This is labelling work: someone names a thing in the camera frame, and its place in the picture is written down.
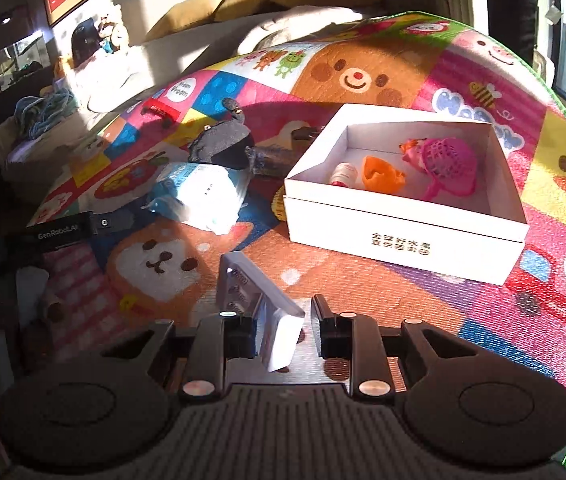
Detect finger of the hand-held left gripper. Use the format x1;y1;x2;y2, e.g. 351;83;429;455
88;210;136;236

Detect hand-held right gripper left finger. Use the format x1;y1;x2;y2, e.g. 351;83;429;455
95;310;264;403

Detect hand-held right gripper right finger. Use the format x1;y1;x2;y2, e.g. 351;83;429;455
310;294;471;403

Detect small white box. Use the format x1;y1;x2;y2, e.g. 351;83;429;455
217;251;307;373

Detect white cardboard box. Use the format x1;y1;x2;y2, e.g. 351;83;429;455
283;102;531;287

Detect small white bottle red cap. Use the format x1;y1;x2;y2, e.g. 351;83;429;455
329;161;358;187

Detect orange plastic toy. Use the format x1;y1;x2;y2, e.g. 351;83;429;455
361;155;407;194

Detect orange fish toy figure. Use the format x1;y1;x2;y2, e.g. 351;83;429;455
399;139;431;165

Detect pink plastic toy basket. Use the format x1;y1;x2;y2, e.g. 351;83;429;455
415;138;478;202

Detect blue white tissue packet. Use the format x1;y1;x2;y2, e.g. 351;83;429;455
145;161;251;235

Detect blue cloth pile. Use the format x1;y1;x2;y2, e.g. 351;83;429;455
15;87;80;137

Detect black plush duck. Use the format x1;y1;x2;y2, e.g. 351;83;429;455
187;97;256;171

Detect crumpled shiny wrapper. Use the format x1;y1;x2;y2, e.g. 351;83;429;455
244;145;305;177

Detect white mattress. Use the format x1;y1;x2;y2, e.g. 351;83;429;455
75;10;264;111

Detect small plush toys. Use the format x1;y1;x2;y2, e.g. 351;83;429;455
97;5;130;54

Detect printed play mat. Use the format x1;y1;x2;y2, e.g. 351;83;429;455
28;10;566;466

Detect white blanket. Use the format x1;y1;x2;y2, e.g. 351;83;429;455
238;5;380;57

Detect dark curtain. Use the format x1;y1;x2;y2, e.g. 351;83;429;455
483;0;540;64

